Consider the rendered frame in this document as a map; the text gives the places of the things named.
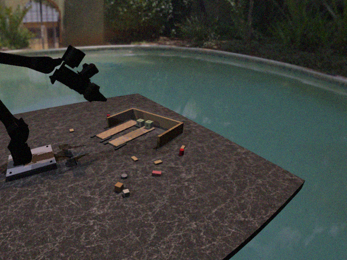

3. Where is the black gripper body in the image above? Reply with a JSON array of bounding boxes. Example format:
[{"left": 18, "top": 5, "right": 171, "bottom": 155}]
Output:
[{"left": 67, "top": 72, "right": 100, "bottom": 102}]

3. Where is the orange strip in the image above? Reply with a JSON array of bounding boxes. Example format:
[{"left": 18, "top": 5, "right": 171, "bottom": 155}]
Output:
[{"left": 108, "top": 129, "right": 147, "bottom": 147}]

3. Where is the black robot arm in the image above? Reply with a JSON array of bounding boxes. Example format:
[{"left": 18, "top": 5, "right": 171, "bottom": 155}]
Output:
[{"left": 0, "top": 45, "right": 99, "bottom": 166}]

